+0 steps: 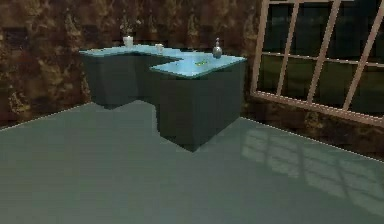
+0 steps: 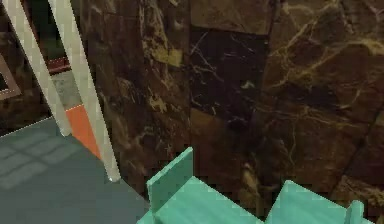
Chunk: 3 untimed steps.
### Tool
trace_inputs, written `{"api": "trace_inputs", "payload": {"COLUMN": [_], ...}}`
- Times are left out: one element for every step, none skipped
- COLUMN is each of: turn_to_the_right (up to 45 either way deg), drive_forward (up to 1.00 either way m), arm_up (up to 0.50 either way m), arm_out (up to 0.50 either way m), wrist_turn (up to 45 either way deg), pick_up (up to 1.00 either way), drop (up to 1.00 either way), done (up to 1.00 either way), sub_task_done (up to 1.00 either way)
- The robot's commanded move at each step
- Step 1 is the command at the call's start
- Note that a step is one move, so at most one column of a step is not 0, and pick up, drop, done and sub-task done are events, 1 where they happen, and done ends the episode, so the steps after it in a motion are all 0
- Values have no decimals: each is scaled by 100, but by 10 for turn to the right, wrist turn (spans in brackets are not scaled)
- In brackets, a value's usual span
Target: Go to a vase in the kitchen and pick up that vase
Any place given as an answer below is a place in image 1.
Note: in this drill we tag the dark grey kitchen counter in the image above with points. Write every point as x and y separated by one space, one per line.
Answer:
196 110

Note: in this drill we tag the small green flat object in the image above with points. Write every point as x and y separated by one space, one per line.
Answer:
200 62

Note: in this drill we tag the silver round bottle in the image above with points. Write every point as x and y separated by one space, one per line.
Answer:
217 51

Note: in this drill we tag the small white cup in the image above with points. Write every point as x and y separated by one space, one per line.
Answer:
159 47

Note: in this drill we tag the white pot house plant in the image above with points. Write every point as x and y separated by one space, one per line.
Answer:
128 36

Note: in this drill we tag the pink framed window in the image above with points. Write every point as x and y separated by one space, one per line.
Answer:
321 56

